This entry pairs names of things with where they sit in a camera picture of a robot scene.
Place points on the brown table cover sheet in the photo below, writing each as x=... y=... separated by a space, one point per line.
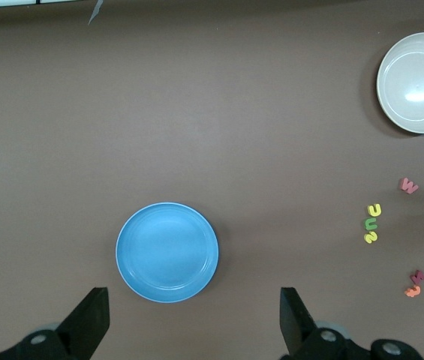
x=196 y=112

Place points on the yellow foam numeral two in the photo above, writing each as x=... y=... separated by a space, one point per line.
x=370 y=237

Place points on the yellow foam letter U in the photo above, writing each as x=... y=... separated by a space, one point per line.
x=372 y=213

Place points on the blue plate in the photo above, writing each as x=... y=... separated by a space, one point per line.
x=166 y=253

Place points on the pink foam letter W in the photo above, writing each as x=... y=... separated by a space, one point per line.
x=408 y=185

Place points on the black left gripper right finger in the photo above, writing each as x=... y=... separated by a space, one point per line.
x=292 y=322

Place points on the dark red foam letter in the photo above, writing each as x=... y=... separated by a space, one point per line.
x=418 y=276

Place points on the green foam letter n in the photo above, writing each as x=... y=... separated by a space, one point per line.
x=367 y=224

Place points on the grey tape flap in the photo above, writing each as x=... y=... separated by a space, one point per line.
x=94 y=13

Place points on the beige plate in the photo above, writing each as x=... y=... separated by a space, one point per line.
x=416 y=84

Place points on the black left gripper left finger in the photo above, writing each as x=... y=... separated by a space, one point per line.
x=88 y=318

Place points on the orange letter t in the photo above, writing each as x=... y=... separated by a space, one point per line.
x=412 y=291

